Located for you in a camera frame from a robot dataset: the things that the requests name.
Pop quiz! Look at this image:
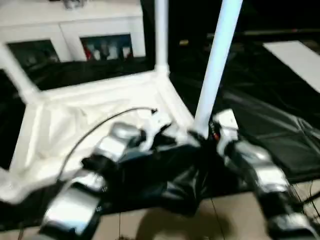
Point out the white plastic table leg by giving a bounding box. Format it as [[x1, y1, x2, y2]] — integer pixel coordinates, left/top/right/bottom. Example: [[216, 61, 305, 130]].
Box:
[[153, 0, 172, 78], [0, 42, 42, 103], [192, 0, 244, 138]]

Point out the white plastic table top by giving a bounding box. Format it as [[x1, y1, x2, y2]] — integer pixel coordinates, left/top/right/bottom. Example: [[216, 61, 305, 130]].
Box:
[[0, 70, 202, 206]]

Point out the black work mat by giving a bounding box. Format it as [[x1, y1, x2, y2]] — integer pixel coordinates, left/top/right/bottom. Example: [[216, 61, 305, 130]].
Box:
[[0, 40, 320, 228]]

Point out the white flat board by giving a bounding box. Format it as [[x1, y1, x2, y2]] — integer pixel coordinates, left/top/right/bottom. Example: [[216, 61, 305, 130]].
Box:
[[262, 41, 320, 96]]

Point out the small red bottle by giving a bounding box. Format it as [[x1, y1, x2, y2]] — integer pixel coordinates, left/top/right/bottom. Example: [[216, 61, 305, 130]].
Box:
[[84, 44, 95, 61]]

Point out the dark cabinet with yellow label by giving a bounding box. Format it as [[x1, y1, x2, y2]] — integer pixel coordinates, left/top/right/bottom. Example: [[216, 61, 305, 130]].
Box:
[[142, 0, 320, 56]]

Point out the black horizontal bar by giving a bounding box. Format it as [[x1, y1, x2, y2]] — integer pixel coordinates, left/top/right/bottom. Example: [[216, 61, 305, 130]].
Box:
[[240, 29, 320, 39]]

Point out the small grey metal object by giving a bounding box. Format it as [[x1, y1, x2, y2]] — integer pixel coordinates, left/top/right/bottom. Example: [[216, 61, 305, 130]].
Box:
[[64, 0, 88, 10]]

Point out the white cabinet with glass doors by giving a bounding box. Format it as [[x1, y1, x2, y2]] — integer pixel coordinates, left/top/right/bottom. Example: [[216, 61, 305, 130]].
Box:
[[0, 0, 147, 63]]

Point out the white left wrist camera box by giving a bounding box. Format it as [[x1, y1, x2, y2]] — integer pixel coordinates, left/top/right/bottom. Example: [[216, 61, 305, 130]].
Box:
[[140, 110, 175, 151]]

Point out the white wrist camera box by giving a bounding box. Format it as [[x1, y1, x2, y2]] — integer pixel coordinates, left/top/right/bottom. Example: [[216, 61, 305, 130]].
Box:
[[140, 110, 175, 151], [211, 109, 240, 156]]

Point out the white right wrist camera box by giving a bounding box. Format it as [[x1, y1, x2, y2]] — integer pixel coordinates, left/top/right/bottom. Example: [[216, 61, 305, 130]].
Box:
[[211, 109, 240, 156]]

